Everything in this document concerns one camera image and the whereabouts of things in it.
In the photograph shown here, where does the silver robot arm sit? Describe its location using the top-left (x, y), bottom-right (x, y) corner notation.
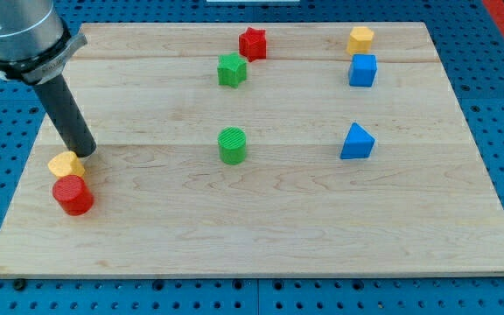
top-left (0, 0), bottom-right (88, 86)

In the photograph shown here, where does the green star block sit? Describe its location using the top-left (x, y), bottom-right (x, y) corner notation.
top-left (217, 52), bottom-right (247, 88)

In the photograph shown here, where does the red star block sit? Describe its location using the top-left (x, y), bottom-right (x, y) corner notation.
top-left (239, 27), bottom-right (267, 62)

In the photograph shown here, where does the green cylinder block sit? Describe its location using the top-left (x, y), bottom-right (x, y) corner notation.
top-left (217, 127), bottom-right (247, 165)

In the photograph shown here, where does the wooden board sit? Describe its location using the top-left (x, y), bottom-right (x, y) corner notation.
top-left (0, 22), bottom-right (504, 279)

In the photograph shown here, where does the blue triangle block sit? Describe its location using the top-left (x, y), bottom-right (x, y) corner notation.
top-left (339, 122), bottom-right (375, 159)

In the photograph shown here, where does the blue cube block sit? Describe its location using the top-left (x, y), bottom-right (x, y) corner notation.
top-left (348, 54), bottom-right (378, 88)

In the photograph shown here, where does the yellow pentagon block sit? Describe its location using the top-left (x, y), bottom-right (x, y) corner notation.
top-left (346, 26), bottom-right (375, 55)

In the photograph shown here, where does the red cylinder block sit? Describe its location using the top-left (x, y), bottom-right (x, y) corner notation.
top-left (52, 175), bottom-right (95, 216)

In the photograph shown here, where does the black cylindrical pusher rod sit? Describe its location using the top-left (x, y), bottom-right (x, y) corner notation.
top-left (33, 74), bottom-right (96, 158)

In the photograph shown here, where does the yellow heart block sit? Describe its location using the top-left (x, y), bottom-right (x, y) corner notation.
top-left (47, 151), bottom-right (85, 179)

